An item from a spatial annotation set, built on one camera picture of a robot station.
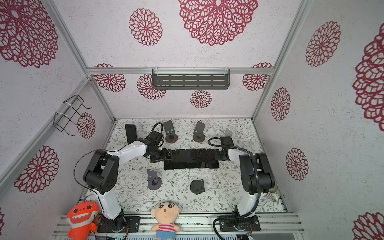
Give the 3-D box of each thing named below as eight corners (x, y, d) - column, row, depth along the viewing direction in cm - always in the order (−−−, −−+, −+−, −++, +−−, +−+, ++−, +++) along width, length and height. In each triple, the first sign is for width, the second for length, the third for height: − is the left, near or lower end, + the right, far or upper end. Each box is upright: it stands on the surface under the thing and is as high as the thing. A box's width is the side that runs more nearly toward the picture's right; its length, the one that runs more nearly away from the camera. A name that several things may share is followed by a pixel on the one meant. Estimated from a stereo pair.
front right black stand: (191, 195, 85) (191, 190, 79) (190, 186, 88) (190, 180, 82) (204, 193, 86) (205, 188, 79) (202, 184, 89) (202, 178, 83)
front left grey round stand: (149, 189, 87) (144, 182, 78) (151, 177, 92) (147, 169, 83) (160, 189, 87) (157, 182, 78) (162, 177, 92) (159, 169, 83)
